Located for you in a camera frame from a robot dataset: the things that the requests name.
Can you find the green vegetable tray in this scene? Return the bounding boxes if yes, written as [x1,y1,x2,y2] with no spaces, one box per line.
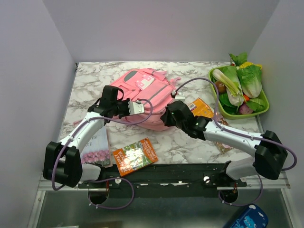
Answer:
[209,62,269,119]

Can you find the brown illustrated notebook packet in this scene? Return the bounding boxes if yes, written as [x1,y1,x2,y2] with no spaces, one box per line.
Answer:
[214,112,234,154]

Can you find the black mounting rail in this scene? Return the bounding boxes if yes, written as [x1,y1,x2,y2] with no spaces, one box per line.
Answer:
[78,163,247,199]

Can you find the pink student backpack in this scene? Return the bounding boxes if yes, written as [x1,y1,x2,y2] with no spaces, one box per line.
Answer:
[110,68,180,131]

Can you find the purple pink radish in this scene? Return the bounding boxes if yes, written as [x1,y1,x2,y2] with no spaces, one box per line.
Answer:
[238,103,253,115]

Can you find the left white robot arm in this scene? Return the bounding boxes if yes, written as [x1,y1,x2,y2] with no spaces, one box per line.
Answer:
[43,85,131,190]

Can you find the brown round fruit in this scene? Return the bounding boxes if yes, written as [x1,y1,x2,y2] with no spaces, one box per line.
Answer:
[215,81,226,94]

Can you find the green lettuce head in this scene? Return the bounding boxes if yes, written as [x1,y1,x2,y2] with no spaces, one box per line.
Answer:
[237,64,262,98]

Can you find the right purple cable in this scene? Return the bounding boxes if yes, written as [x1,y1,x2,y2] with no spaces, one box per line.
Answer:
[172,77,297,207]

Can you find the orange card packet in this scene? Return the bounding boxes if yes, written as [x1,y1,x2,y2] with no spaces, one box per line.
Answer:
[188,98,214,118]

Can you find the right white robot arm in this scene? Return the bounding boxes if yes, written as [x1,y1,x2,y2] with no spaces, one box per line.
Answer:
[161,101,287,186]

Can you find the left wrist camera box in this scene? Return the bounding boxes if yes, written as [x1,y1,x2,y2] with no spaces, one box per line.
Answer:
[128,101,144,115]

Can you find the blue dinosaur pencil case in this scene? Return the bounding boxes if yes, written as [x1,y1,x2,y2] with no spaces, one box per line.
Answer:
[223,204,268,228]

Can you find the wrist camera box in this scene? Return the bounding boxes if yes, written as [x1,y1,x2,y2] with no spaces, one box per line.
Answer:
[171,91,186,102]
[128,101,144,115]

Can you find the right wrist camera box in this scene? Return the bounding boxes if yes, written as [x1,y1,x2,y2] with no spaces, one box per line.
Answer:
[171,91,186,102]

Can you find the Designer Fate flower book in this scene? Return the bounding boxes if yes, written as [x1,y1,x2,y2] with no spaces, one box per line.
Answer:
[80,127,112,168]

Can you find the orange Treehouse book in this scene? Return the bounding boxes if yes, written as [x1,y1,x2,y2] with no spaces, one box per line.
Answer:
[113,138,158,177]

